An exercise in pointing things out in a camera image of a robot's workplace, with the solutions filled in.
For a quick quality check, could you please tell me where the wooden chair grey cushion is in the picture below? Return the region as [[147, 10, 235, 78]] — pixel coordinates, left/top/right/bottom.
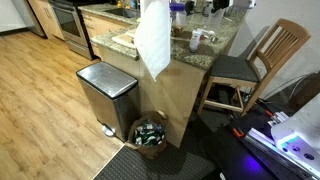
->
[[197, 18, 311, 116]]

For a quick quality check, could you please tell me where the brown paper bag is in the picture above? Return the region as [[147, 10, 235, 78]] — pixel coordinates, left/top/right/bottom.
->
[[125, 110, 168, 159]]

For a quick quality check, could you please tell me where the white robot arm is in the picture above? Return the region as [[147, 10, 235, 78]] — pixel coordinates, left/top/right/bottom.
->
[[271, 93, 320, 179]]

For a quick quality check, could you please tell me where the white paper towel sheet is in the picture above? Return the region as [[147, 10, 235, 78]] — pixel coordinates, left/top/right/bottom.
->
[[134, 0, 171, 81]]

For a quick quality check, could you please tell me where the clear jar with blue lid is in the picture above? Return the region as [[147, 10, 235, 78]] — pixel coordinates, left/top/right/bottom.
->
[[170, 2, 186, 37]]

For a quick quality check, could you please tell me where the steel pedal trash can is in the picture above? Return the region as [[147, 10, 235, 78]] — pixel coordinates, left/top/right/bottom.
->
[[76, 61, 141, 141]]

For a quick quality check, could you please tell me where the clear plastic blender cup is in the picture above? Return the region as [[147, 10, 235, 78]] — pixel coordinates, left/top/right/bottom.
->
[[206, 9, 224, 33]]

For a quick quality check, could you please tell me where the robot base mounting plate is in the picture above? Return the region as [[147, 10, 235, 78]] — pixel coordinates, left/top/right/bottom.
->
[[229, 111, 320, 180]]

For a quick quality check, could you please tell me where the wooden cutting board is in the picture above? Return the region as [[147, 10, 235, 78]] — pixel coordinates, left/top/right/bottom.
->
[[112, 29, 136, 49]]

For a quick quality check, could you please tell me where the stainless steel oven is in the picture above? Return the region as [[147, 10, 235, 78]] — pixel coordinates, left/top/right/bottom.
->
[[48, 0, 93, 60]]

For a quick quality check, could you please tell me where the dark floor mat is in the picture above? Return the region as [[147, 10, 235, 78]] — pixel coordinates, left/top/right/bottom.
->
[[92, 145, 215, 180]]

